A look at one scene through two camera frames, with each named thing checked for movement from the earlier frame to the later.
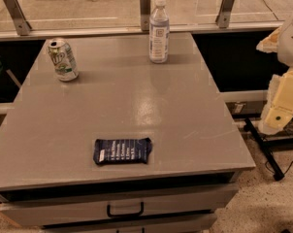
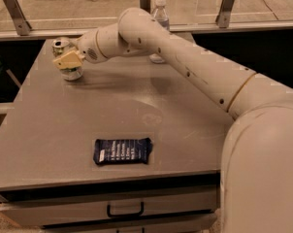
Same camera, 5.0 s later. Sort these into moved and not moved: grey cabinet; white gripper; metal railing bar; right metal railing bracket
Moved: white gripper
Not moved: grey cabinet; metal railing bar; right metal railing bracket
